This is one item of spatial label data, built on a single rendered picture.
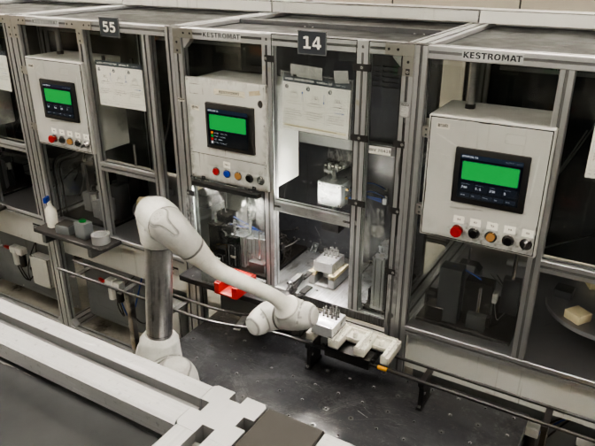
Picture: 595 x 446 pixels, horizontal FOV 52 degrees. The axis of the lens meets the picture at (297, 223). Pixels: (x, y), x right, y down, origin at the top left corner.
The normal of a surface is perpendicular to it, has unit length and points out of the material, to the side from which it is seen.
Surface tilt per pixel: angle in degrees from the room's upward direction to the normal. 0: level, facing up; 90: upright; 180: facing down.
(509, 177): 90
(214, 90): 90
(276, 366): 0
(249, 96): 90
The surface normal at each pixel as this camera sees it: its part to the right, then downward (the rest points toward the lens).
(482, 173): -0.51, 0.35
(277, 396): 0.00, -0.91
